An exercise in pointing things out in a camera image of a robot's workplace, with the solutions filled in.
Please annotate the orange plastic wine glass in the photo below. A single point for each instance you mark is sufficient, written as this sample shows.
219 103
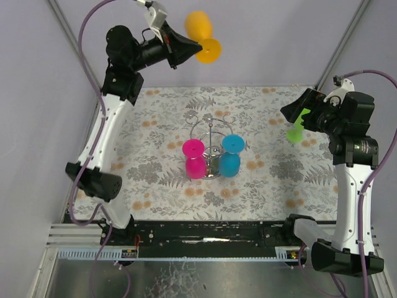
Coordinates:
198 27

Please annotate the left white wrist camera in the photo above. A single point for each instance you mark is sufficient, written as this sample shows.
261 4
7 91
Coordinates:
155 16

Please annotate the chrome wine glass rack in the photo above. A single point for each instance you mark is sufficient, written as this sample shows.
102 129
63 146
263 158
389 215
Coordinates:
209 146

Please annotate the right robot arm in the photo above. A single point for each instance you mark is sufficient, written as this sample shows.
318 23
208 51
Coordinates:
345 118

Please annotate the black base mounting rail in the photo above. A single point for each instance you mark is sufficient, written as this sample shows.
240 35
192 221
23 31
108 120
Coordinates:
202 239

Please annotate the floral patterned table mat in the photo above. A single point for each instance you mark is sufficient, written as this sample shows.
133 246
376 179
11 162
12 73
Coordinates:
276 178

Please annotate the right aluminium frame post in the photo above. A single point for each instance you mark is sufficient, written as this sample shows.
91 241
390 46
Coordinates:
349 31

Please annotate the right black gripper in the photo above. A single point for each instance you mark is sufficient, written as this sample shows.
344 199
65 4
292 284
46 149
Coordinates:
310 111

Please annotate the green plastic wine glass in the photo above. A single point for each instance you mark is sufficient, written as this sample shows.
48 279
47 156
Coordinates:
295 135

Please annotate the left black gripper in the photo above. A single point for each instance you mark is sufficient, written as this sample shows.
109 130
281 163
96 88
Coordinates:
170 46

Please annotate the aluminium frame post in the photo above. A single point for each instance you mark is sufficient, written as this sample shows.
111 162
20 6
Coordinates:
349 31
70 37

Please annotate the pink plastic wine glass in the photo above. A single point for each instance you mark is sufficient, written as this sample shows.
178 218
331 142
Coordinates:
195 165

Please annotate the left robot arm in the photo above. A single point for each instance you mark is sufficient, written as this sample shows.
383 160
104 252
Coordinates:
120 90

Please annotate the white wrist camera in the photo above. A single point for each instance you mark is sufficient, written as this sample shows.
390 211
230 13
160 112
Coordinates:
155 16
342 87

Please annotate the left aluminium frame post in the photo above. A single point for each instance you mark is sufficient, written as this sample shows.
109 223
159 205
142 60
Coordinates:
70 37

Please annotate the blue plastic wine glass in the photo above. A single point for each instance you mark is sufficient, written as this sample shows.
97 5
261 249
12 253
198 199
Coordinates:
230 161

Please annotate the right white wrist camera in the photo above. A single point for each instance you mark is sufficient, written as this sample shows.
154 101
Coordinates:
342 87

